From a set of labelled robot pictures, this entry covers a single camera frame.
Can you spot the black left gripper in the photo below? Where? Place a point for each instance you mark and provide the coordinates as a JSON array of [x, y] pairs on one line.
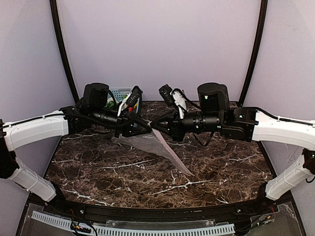
[[126, 128]]

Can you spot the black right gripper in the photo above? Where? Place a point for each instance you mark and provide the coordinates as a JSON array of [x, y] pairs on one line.
[[174, 126]]

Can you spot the clear zip top bag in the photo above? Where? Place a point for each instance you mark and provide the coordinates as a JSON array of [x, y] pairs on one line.
[[154, 143]]

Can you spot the green bok choy toy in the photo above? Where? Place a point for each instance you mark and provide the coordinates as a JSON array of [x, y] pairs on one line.
[[111, 105]]

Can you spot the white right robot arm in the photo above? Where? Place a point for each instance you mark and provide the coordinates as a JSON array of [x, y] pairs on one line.
[[247, 124]]

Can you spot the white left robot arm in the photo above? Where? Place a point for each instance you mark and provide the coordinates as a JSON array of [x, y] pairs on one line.
[[88, 111]]

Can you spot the light blue plastic basket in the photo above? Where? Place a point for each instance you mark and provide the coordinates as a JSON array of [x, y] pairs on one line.
[[118, 93]]

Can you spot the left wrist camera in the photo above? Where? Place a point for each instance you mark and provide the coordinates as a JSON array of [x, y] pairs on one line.
[[131, 99]]

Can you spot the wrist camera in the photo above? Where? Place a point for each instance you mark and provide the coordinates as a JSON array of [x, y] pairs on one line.
[[174, 98], [131, 99]]

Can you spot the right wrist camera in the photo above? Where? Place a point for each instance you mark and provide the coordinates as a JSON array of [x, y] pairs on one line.
[[174, 98]]

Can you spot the black front table rail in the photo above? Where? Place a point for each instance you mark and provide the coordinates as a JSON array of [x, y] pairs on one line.
[[233, 213]]

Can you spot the black left corner post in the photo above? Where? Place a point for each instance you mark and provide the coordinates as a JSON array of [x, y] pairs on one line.
[[62, 49]]

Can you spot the black corner post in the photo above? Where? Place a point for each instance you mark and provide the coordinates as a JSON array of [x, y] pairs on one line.
[[255, 51], [62, 49]]

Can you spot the black right corner post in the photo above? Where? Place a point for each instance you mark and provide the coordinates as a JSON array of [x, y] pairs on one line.
[[255, 51]]

